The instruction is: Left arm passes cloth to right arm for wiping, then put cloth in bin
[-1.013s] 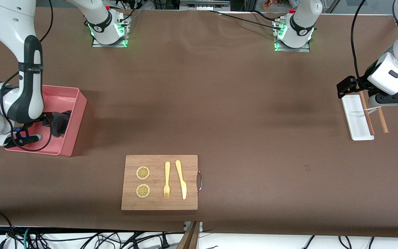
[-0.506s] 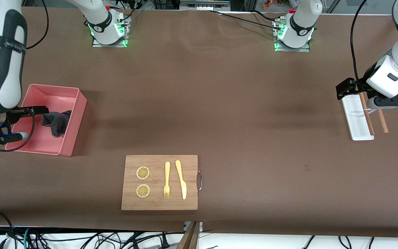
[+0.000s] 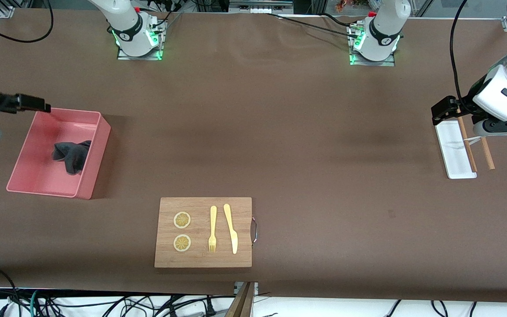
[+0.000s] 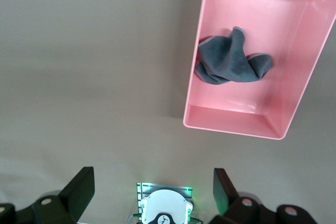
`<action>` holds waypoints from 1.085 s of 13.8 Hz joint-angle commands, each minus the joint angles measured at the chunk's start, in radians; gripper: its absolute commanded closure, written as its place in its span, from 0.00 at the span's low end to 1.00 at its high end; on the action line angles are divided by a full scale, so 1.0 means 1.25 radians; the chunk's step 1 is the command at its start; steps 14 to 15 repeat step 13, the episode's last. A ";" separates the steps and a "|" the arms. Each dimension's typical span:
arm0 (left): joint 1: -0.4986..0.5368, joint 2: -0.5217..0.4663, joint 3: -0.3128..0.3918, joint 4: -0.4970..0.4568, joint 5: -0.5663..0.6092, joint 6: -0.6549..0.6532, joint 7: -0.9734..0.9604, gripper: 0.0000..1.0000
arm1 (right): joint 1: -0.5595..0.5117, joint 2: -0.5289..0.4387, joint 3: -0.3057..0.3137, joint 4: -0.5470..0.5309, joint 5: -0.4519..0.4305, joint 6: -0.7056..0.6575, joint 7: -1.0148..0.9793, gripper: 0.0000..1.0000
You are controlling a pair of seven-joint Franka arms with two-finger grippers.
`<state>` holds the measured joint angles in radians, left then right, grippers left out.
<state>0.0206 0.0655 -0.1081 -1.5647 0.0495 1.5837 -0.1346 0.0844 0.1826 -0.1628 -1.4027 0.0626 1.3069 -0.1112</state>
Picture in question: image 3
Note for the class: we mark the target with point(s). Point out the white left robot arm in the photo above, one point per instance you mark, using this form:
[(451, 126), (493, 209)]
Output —
[(385, 26)]

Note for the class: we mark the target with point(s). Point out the yellow plastic knife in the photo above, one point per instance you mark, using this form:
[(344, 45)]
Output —
[(231, 229)]

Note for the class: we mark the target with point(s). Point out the white power strip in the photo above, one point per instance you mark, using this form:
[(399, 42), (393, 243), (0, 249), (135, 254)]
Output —
[(260, 9)]

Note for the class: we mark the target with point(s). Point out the white rectangular tray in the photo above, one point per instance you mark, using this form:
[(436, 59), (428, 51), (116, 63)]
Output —
[(449, 145)]

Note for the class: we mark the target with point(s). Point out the orange background item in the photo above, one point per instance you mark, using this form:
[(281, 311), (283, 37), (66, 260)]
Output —
[(343, 5)]

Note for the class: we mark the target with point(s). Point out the grey and pink cloth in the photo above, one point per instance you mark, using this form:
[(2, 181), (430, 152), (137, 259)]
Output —
[(73, 156)]

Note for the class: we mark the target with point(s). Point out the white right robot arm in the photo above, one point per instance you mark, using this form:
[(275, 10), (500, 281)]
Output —
[(126, 26)]

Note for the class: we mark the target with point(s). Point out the wooden cutting board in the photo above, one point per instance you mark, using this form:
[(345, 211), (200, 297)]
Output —
[(200, 259)]

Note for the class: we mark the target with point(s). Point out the black power plug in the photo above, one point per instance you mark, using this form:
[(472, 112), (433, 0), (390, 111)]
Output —
[(210, 309)]

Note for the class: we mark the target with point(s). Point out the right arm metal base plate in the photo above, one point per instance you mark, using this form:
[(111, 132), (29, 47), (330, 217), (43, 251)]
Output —
[(156, 55)]

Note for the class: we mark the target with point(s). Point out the pink plastic bin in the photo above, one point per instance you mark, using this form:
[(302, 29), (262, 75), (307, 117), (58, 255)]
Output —
[(38, 176)]

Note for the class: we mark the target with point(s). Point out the white chopstick tie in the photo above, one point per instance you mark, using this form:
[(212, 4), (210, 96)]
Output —
[(473, 140)]

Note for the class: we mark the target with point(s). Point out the yellow plastic fork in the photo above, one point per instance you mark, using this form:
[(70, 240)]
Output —
[(213, 220)]

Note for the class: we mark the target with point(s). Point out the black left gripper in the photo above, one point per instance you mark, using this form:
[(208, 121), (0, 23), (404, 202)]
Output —
[(468, 104)]

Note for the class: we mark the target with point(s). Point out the lemon slice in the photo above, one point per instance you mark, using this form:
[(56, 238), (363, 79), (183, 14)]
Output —
[(182, 220), (182, 243)]

